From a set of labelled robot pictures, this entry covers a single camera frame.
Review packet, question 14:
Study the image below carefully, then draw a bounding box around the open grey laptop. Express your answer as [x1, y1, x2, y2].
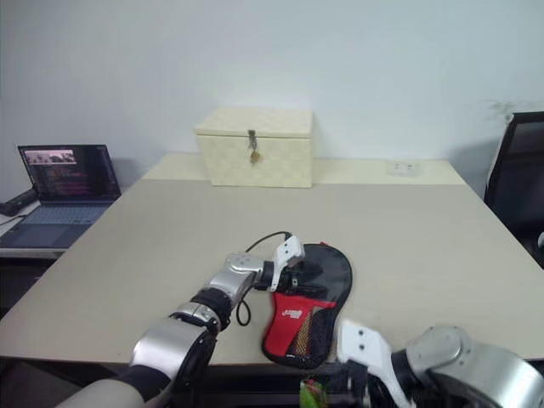
[0, 143, 123, 250]

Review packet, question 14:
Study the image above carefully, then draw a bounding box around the brass box latch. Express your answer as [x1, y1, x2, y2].
[247, 128, 263, 165]

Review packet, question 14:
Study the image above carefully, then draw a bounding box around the green and red object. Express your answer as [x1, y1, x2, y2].
[298, 378, 330, 408]

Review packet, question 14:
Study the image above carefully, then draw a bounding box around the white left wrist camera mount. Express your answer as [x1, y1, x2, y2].
[269, 237, 306, 294]

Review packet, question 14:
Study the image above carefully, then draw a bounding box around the black office chair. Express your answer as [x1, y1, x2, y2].
[484, 110, 544, 269]

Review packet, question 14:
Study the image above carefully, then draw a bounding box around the black device beside laptop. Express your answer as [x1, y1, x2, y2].
[0, 188, 37, 216]

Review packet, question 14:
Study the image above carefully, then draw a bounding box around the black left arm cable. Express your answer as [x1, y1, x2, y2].
[235, 230, 295, 328]

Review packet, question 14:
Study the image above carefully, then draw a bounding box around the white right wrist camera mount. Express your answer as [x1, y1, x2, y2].
[337, 319, 404, 401]

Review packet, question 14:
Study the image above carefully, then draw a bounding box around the white power socket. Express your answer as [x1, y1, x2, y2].
[385, 160, 425, 179]

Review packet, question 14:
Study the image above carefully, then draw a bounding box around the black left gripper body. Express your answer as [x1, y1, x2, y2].
[278, 263, 305, 295]

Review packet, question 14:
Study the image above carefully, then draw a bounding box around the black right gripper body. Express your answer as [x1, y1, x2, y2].
[339, 360, 386, 408]

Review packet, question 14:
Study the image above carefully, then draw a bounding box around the cream woven storage box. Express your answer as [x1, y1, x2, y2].
[194, 105, 315, 188]

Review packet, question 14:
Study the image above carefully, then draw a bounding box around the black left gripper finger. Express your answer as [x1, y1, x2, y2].
[292, 284, 329, 298]
[296, 262, 326, 278]

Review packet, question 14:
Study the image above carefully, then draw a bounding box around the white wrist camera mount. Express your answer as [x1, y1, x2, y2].
[337, 319, 404, 401]
[269, 237, 306, 294]

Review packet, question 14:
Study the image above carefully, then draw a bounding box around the black and red paddle case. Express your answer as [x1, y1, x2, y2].
[259, 242, 354, 370]

